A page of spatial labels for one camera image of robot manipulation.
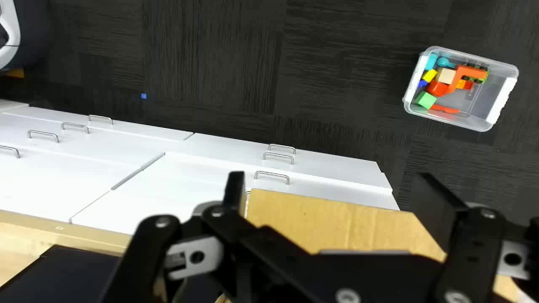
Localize white low drawer cabinet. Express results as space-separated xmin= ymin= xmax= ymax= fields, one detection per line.
xmin=71 ymin=131 xmax=401 ymax=235
xmin=0 ymin=99 xmax=196 ymax=225

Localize clear plastic bin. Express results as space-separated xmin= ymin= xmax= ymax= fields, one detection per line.
xmin=401 ymin=45 xmax=521 ymax=134

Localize red-orange toy block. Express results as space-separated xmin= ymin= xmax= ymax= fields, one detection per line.
xmin=425 ymin=78 xmax=455 ymax=99

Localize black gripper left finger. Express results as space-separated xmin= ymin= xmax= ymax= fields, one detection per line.
xmin=98 ymin=169 xmax=317 ymax=303

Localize light wooden countertop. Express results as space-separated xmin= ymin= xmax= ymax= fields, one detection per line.
xmin=0 ymin=208 xmax=133 ymax=284

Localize green toy block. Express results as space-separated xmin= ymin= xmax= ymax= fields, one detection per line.
xmin=414 ymin=90 xmax=440 ymax=110

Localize teal toy block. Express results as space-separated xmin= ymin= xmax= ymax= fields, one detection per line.
xmin=431 ymin=51 xmax=457 ymax=68

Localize white rounded machine housing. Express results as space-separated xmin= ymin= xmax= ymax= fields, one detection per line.
xmin=0 ymin=0 xmax=25 ymax=72

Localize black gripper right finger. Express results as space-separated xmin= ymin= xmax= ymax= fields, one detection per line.
xmin=418 ymin=171 xmax=539 ymax=303

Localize large orange toy block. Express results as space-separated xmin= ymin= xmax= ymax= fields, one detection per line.
xmin=453 ymin=62 xmax=490 ymax=92

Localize flat red toy block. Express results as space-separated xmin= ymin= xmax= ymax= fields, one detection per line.
xmin=431 ymin=102 xmax=462 ymax=117

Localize brown cardboard box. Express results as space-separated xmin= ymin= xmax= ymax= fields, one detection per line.
xmin=243 ymin=188 xmax=448 ymax=265

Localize beige toy block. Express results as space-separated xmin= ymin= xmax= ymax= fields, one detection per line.
xmin=436 ymin=67 xmax=458 ymax=85

